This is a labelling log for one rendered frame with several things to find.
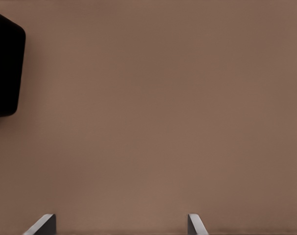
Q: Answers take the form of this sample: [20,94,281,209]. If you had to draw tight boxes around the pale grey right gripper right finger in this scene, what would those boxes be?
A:
[187,213,210,235]

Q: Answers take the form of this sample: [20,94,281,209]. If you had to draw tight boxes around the black storage box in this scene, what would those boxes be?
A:
[0,7,26,119]

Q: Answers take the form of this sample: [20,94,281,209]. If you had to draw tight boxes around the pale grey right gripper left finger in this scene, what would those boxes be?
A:
[23,213,57,235]

